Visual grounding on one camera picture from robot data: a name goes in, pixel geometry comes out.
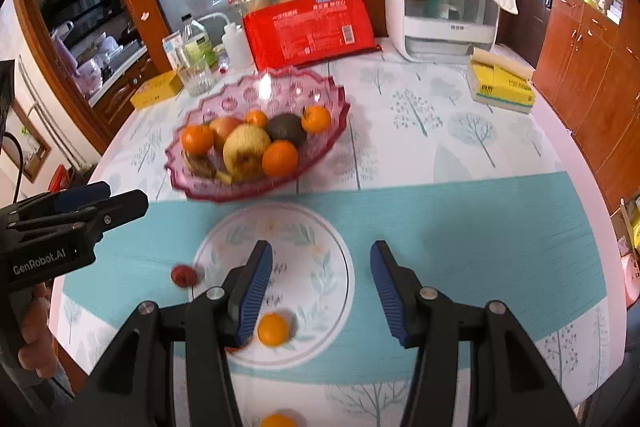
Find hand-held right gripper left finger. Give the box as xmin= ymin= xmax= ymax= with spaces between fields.
xmin=62 ymin=239 xmax=275 ymax=427

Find brown wooden cabinets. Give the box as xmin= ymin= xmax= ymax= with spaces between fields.
xmin=532 ymin=0 xmax=640 ymax=208

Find pink plastic basin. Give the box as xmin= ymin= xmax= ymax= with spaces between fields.
xmin=620 ymin=252 xmax=640 ymax=308

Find red-yellow apple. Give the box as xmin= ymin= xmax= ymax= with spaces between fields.
xmin=209 ymin=117 xmax=243 ymax=152

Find yellow pear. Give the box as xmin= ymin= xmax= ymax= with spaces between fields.
xmin=222 ymin=123 xmax=272 ymax=180

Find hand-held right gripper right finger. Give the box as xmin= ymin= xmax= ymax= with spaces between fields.
xmin=370 ymin=240 xmax=583 ymax=427

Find white-blue small box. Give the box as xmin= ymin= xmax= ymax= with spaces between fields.
xmin=162 ymin=33 xmax=187 ymax=70

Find person's left hand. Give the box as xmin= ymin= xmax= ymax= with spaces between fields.
xmin=17 ymin=281 xmax=60 ymax=380

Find overripe brown banana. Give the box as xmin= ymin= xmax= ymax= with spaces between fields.
xmin=182 ymin=149 xmax=233 ymax=184

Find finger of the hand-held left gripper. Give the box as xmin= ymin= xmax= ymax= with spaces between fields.
xmin=50 ymin=181 xmax=112 ymax=215
xmin=0 ymin=189 xmax=150 ymax=238

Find yellow cardboard box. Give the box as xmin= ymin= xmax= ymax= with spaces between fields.
xmin=130 ymin=71 xmax=183 ymax=109

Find black cable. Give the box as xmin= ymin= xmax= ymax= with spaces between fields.
xmin=2 ymin=132 xmax=25 ymax=202

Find clear bottle green label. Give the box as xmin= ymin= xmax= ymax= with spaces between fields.
xmin=180 ymin=14 xmax=216 ymax=78

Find white squeeze bottle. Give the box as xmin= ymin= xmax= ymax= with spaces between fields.
xmin=200 ymin=12 xmax=255 ymax=70

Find dark avocado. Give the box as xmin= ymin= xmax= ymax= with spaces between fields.
xmin=265 ymin=113 xmax=307 ymax=148

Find pink glass fruit bowl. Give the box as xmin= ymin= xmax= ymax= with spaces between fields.
xmin=164 ymin=66 xmax=351 ymax=202

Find red plastic package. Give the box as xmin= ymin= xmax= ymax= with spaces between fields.
xmin=242 ymin=0 xmax=376 ymax=70

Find clear drinking glass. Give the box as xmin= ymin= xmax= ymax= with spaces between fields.
xmin=176 ymin=57 xmax=217 ymax=96

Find yellow-white tissue box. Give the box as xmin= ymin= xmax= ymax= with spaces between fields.
xmin=466 ymin=48 xmax=536 ymax=114

